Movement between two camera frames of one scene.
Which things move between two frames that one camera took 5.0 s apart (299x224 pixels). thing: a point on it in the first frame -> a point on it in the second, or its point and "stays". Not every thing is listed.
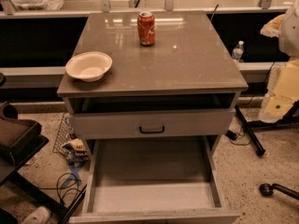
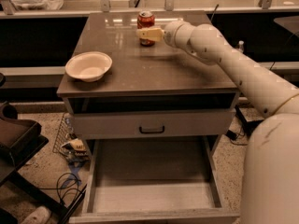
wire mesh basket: x=65 y=130 stays
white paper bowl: x=90 y=66 stays
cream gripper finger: x=283 y=91 -> x=177 y=34
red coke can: x=146 y=25 stays
